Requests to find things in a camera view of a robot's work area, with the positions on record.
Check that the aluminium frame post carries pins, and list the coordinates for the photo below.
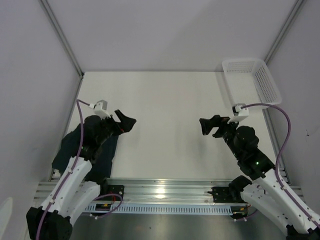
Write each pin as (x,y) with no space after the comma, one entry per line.
(284,30)
(61,36)

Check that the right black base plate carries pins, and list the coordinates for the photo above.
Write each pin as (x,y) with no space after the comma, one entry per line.
(222,194)

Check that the right aluminium frame post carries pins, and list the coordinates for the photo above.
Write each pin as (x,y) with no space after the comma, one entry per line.
(284,30)

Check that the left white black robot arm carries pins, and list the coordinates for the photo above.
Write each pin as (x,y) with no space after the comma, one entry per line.
(54,219)

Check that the dark teal shorts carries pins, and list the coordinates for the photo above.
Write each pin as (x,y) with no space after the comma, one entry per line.
(69,147)

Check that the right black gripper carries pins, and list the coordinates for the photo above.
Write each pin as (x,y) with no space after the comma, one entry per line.
(220,122)

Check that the aluminium mounting rail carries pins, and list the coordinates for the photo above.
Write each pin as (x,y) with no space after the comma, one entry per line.
(146,191)

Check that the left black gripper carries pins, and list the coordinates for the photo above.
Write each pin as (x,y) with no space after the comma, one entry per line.
(125,126)

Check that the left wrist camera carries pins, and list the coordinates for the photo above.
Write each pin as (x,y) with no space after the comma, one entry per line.
(100,109)

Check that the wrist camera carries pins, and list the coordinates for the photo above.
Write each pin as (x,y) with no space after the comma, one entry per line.
(240,112)
(100,109)

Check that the white perforated plastic basket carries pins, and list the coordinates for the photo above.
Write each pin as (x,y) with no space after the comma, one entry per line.
(249,81)

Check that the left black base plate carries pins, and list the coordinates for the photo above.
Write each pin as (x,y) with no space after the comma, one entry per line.
(114,189)

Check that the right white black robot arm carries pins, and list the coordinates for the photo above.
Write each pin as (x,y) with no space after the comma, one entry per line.
(261,185)

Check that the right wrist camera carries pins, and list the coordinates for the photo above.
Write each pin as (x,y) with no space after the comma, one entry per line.
(240,112)

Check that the left aluminium frame post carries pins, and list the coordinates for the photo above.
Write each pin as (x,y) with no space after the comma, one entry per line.
(61,36)

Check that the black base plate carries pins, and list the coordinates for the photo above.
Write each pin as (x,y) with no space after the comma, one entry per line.
(222,194)
(114,189)

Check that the slotted grey cable duct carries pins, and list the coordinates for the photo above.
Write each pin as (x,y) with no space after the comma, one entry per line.
(174,209)

